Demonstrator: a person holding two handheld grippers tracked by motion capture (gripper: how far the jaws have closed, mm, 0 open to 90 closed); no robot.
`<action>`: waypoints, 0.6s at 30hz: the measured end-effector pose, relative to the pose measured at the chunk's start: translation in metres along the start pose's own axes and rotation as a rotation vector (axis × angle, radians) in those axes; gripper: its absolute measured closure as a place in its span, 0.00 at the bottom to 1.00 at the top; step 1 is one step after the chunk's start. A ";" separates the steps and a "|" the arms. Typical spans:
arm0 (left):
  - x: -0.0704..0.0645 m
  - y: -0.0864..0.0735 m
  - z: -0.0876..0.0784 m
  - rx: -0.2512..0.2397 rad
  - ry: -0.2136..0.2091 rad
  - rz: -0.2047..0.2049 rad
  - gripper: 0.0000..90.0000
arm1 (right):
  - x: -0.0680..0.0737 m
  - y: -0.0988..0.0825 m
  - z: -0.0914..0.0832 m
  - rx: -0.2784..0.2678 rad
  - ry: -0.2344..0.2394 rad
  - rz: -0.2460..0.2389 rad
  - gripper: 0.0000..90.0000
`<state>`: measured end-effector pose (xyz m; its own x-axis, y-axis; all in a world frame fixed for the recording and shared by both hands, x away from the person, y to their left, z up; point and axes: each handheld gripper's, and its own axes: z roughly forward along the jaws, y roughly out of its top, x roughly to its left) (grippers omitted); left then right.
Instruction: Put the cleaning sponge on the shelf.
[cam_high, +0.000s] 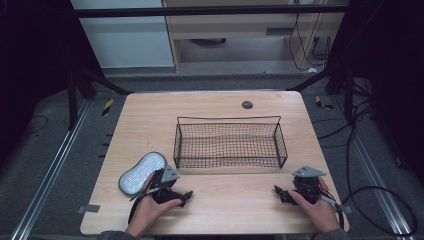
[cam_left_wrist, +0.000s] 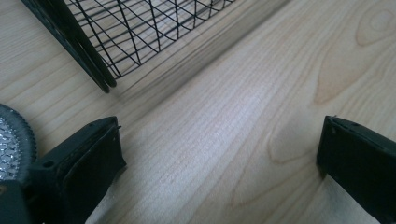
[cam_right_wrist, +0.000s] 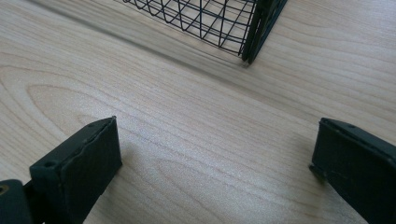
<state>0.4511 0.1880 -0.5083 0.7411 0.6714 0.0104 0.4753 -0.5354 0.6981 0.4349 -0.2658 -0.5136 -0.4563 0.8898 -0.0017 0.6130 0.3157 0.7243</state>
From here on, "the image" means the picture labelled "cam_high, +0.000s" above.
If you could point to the person's right hand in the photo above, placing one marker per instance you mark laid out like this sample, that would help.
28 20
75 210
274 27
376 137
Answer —
320 213

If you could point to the person's left hand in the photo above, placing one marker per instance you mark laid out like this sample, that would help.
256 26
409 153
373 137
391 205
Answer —
146 211

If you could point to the grey metal table bracket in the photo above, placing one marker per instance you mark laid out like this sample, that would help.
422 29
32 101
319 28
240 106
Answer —
345 209
88 209

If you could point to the black curtain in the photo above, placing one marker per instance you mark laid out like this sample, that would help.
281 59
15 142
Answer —
393 66
33 66

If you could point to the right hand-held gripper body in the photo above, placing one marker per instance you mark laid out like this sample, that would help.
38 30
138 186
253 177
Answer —
308 186

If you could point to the black metal stand frame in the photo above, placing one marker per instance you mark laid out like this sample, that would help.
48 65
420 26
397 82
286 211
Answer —
336 76
83 83

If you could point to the grey oval scrub sponge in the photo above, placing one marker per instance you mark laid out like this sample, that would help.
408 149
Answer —
138 173

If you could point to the aluminium floor rail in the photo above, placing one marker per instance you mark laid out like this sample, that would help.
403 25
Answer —
373 166
50 176

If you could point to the white cabinet panel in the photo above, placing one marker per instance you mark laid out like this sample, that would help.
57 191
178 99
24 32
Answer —
126 43

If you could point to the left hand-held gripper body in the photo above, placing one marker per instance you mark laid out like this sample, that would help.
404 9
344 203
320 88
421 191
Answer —
165 191

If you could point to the black horizontal frame bar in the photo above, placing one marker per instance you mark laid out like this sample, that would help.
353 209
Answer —
206 11

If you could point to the yellow black striped tape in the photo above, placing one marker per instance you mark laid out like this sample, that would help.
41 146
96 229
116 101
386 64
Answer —
107 107
322 103

